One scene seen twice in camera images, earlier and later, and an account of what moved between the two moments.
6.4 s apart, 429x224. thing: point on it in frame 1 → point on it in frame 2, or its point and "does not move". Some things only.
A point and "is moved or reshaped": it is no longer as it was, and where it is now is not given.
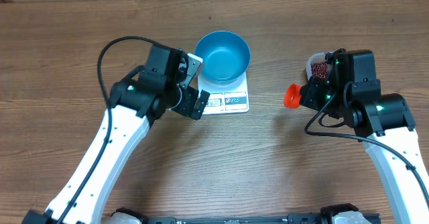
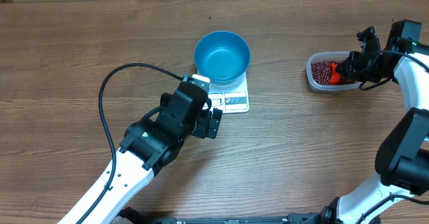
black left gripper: x=188 y=109 → x=204 y=129
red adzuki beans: x=319 y=69 does not move
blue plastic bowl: x=226 y=56 does not move
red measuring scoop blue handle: x=292 y=96 is moved or reshaped
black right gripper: x=316 y=89 → x=352 y=66
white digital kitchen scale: x=224 y=100 does not move
